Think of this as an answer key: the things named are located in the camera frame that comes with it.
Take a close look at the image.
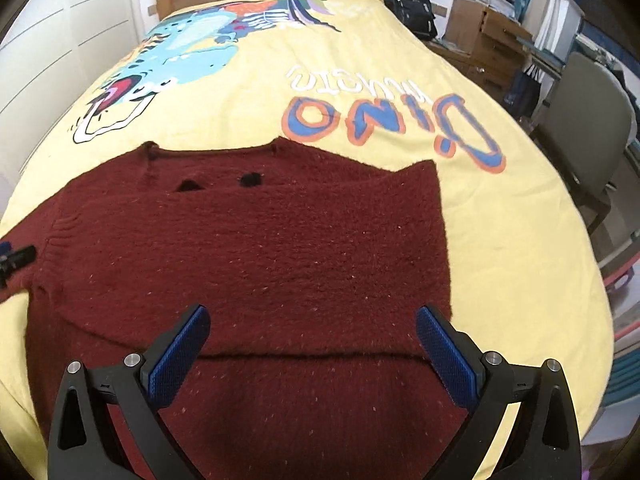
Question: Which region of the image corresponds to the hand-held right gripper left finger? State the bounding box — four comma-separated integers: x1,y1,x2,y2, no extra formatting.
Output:
47,304,211,480

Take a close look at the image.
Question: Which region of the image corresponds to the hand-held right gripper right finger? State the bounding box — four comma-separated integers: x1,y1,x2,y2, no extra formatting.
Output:
416,305,583,480

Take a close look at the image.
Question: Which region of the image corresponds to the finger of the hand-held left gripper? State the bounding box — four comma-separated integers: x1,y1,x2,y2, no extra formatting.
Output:
0,242,38,288

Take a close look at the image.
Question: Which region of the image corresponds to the maroon knit sweater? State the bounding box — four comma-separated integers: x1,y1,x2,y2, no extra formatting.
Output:
0,137,471,480

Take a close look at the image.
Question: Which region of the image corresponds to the white wardrobe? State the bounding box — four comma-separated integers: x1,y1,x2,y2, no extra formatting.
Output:
0,0,156,186

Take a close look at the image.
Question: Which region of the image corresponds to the grey chair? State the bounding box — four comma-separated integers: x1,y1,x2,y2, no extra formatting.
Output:
530,51,638,233

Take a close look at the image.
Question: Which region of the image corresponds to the dark blue bag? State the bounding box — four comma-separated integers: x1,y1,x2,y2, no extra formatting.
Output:
502,67,543,118

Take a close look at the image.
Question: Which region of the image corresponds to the yellow printed blanket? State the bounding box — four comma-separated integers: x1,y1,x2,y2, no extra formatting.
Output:
0,0,616,480

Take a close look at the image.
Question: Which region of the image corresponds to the wooden drawer unit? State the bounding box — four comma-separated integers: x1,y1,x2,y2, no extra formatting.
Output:
442,0,533,93

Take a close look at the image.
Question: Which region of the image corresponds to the cluttered desk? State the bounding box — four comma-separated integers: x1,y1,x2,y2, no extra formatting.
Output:
525,25,640,86

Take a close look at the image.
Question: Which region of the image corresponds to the black backpack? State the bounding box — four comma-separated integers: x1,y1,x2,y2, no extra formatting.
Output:
384,0,440,43

